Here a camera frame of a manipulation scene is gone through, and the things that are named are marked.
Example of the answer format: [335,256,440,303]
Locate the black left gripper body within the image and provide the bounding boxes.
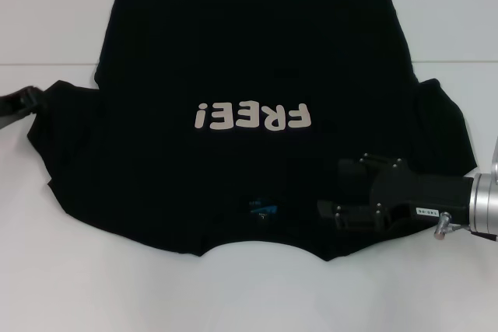
[0,89,30,131]

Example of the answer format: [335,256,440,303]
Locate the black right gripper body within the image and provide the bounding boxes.
[368,159,475,232]

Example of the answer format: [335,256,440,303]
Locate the black t-shirt with FREE print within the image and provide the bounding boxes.
[26,0,479,267]

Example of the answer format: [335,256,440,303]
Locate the right arm cable with plug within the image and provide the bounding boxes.
[433,211,498,242]

